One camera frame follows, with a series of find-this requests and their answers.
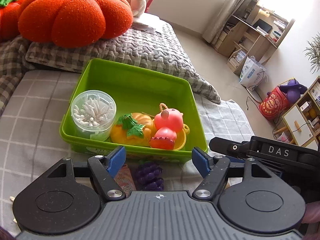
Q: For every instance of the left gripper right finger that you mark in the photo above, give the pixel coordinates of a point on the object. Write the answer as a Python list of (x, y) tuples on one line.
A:
[(213, 171)]

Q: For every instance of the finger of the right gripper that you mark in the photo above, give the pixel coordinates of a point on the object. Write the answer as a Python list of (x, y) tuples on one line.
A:
[(228, 147), (235, 162)]

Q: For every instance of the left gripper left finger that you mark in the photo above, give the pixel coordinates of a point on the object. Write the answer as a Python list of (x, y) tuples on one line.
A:
[(103, 169)]

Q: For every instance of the yellow plastic funnel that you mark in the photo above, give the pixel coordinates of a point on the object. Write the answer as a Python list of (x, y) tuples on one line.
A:
[(181, 138)]

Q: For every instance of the yellow toy pumpkin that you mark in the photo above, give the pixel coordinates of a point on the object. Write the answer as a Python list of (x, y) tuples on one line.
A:
[(135, 129)]

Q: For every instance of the pink pig toy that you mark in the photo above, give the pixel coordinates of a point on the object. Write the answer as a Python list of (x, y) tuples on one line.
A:
[(168, 123)]

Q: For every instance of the clear cotton swab jar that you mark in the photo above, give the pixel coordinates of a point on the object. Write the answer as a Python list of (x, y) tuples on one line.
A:
[(93, 113)]

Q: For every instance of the person's right hand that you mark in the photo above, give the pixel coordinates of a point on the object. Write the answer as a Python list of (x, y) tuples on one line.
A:
[(312, 215)]

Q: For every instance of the pink card box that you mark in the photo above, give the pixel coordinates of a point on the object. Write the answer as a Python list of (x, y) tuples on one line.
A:
[(124, 180)]

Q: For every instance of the white wooden cabinet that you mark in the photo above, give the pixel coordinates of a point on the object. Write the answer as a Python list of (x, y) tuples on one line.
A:
[(302, 119)]

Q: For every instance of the purple toy grapes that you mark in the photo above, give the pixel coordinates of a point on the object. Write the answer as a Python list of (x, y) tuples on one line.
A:
[(148, 177)]

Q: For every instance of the red lantern toy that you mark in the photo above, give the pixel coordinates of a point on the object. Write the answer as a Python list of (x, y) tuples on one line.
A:
[(274, 104)]

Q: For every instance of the purple plush toy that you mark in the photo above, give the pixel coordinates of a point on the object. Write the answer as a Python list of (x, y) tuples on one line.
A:
[(293, 90)]

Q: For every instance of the white paper shopping bag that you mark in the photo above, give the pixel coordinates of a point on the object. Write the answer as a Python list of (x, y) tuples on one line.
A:
[(252, 74)]

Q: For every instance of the green plastic storage bin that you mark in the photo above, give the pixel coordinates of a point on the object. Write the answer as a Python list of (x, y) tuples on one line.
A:
[(136, 89)]

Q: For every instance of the light grey grid sheet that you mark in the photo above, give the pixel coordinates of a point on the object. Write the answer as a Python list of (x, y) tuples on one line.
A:
[(30, 140)]

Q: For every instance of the green potted plant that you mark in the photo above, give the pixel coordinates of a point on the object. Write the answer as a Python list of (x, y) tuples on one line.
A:
[(312, 52)]

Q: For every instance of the wooden desk shelf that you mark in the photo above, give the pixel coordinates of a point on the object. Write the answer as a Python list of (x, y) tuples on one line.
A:
[(252, 31)]

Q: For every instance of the grey checked quilted blanket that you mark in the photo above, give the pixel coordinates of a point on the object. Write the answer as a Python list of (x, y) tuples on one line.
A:
[(161, 52)]

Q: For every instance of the white folded cloth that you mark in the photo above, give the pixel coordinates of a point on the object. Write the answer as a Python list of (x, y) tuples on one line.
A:
[(148, 23)]

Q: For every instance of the beige curtain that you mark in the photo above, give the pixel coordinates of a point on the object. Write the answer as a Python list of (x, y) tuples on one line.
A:
[(217, 22)]

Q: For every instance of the large orange pumpkin cushion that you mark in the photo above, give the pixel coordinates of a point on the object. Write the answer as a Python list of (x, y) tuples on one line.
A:
[(73, 23)]

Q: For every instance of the red chair back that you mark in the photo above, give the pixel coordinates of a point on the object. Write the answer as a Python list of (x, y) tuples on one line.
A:
[(148, 5)]

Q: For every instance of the pink plush rabbit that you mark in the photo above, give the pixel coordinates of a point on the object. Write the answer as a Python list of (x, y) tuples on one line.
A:
[(138, 7)]

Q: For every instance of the small orange pumpkin cushion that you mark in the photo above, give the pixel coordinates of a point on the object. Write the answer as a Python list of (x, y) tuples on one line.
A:
[(9, 19)]

